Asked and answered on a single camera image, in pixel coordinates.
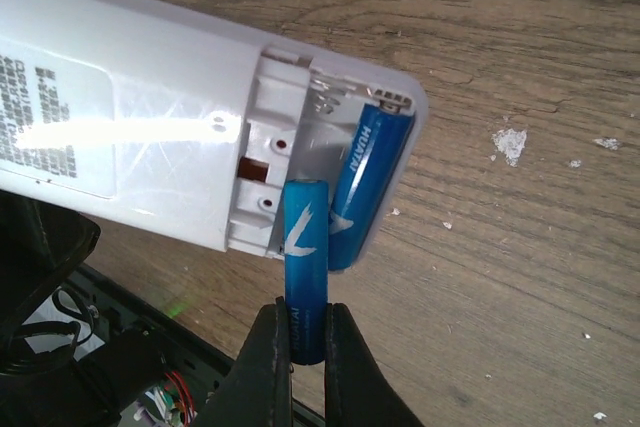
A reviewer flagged white remote control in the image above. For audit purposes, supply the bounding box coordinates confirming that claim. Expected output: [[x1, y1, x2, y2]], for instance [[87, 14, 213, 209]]
[[1, 0, 428, 264]]

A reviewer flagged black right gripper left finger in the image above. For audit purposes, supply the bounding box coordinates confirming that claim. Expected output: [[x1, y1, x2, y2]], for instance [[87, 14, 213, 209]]
[[193, 297, 294, 426]]

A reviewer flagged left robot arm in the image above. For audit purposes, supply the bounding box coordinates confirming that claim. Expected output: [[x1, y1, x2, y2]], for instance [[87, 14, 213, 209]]
[[1, 192, 232, 426]]

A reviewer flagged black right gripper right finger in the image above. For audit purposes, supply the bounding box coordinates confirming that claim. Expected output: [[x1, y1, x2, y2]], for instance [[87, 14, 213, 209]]
[[324, 303, 422, 426]]

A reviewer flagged blue battery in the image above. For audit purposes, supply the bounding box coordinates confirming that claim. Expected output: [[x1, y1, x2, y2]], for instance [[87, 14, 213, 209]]
[[328, 104, 413, 272], [283, 180, 329, 365]]

